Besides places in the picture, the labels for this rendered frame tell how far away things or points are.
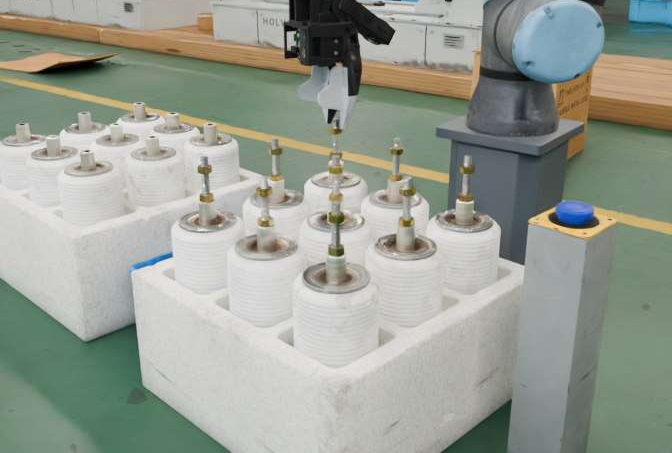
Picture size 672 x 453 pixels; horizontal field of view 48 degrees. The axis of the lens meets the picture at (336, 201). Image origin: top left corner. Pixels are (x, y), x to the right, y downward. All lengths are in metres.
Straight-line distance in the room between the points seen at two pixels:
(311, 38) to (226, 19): 2.67
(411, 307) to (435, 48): 2.18
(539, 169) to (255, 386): 0.59
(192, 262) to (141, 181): 0.34
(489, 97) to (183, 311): 0.59
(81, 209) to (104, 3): 3.26
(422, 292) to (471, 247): 0.11
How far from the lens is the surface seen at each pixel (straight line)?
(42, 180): 1.33
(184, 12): 4.35
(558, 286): 0.85
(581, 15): 1.08
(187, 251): 0.97
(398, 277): 0.88
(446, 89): 2.91
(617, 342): 1.28
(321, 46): 1.04
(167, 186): 1.28
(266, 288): 0.88
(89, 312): 1.24
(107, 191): 1.23
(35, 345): 1.28
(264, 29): 3.54
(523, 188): 1.24
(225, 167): 1.34
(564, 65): 1.09
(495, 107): 1.23
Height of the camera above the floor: 0.62
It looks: 20 degrees down
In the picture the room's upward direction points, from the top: straight up
